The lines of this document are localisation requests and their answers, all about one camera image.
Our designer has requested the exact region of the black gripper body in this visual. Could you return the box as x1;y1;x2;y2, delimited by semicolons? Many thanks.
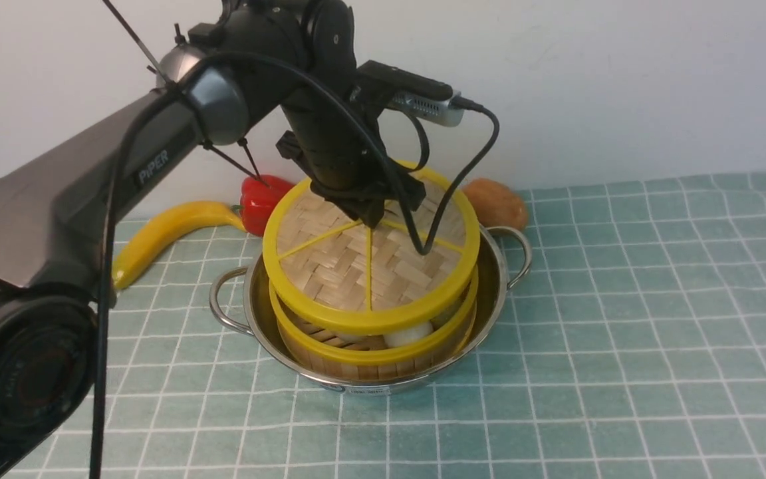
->
277;64;426;227

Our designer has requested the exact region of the yellow woven steamer lid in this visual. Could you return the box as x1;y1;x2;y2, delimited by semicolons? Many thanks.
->
262;179;481;336

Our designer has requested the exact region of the yellow bamboo steamer basket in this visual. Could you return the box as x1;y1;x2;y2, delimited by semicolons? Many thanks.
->
268;269;479;381

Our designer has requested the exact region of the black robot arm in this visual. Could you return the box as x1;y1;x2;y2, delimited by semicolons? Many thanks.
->
0;1;426;478

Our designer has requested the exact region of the stainless steel pot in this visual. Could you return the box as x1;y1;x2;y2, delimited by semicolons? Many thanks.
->
209;226;534;397

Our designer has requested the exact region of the red bell pepper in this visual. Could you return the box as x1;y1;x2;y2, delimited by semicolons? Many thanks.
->
239;175;295;237

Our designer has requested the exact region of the brown potato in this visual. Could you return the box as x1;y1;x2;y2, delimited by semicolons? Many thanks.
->
461;177;529;232

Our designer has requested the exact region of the white steamed bun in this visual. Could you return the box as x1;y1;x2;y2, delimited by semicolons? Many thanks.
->
383;321;434;348

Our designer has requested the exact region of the yellow banana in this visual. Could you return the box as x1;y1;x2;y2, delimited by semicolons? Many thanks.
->
110;201;252;291

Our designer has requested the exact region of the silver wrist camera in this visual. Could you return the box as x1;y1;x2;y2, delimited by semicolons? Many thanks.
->
350;61;464;128

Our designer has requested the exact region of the black camera cable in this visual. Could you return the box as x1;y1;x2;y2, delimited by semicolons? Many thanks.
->
88;52;501;479

